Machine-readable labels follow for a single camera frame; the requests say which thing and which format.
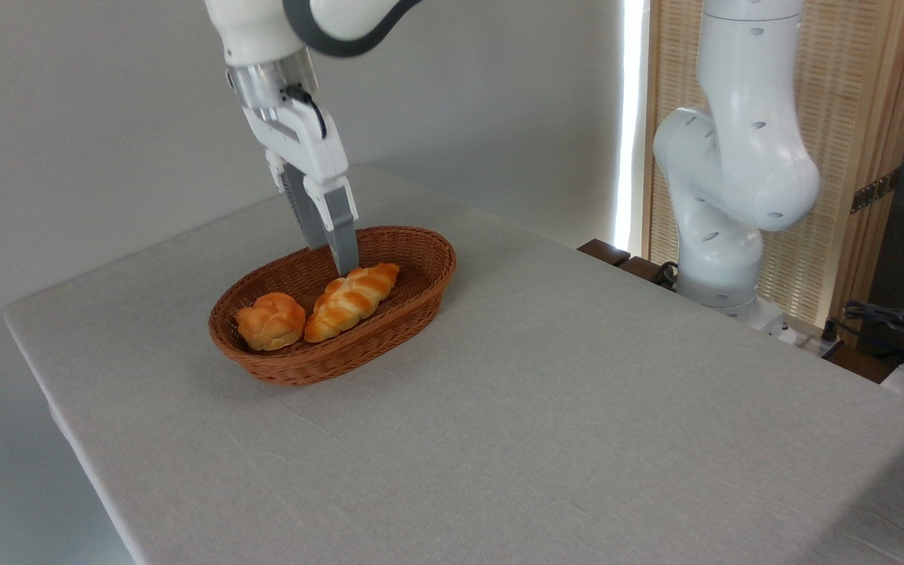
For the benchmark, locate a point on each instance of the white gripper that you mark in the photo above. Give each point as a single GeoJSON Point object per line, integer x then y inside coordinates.
{"type": "Point", "coordinates": [303, 145]}

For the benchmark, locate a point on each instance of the grey tablecloth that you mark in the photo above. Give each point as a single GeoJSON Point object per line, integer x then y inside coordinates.
{"type": "Point", "coordinates": [577, 471]}

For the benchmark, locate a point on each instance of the brown wicker oval basket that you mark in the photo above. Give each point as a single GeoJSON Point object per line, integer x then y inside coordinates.
{"type": "Point", "coordinates": [405, 314]}

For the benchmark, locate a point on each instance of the dark metal screen hinge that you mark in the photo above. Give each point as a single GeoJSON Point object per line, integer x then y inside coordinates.
{"type": "Point", "coordinates": [876, 191]}

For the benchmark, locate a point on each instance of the round knotted bread roll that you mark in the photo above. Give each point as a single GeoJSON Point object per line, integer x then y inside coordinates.
{"type": "Point", "coordinates": [270, 322]}

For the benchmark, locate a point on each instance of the long braided bread loaf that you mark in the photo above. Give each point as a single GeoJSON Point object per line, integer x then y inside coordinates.
{"type": "Point", "coordinates": [350, 302]}

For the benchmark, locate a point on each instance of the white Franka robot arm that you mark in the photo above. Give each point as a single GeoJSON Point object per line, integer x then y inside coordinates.
{"type": "Point", "coordinates": [742, 157]}

